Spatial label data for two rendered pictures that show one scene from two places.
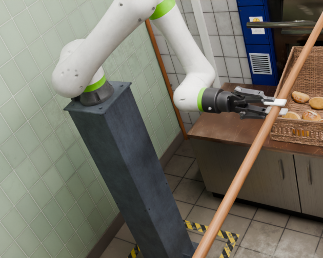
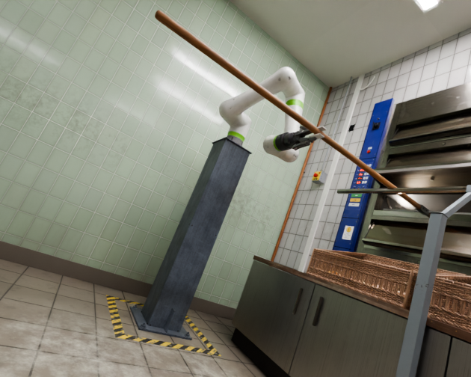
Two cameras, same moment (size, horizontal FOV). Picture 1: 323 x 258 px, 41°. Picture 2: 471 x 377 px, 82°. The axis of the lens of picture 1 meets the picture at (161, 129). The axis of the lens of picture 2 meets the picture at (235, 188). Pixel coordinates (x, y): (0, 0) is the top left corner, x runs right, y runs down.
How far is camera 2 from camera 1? 1.63 m
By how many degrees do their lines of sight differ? 52
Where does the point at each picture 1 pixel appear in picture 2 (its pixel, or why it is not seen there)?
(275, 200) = (274, 347)
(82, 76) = (235, 100)
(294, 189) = (296, 333)
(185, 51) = (290, 128)
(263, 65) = not seen: hidden behind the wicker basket
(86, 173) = not seen: hidden behind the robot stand
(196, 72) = not seen: hidden behind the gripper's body
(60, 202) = (155, 222)
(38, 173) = (166, 192)
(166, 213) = (196, 253)
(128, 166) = (210, 181)
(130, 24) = (274, 79)
